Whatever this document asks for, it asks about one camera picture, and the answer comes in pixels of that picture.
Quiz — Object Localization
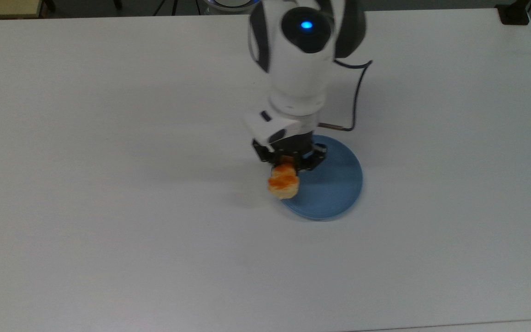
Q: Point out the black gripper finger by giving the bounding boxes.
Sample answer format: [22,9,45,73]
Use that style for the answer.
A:
[252,139,281,166]
[292,142,328,172]

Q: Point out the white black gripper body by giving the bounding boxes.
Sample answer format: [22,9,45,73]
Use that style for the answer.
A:
[243,109,318,154]

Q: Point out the orange glazed bread roll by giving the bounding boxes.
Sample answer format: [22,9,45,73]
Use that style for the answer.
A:
[267,157,300,200]

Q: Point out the blue round plate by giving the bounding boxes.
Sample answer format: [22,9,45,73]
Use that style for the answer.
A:
[280,135,364,220]

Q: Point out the black tripod legs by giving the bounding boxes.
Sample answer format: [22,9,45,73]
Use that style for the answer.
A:
[153,0,201,17]

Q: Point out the black table clamp base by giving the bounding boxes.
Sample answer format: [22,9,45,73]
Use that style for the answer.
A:
[496,0,531,25]

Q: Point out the wooden desk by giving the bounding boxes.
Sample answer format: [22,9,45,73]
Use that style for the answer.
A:
[0,0,46,19]

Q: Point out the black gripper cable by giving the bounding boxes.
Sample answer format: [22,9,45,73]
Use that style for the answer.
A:
[318,59,373,132]

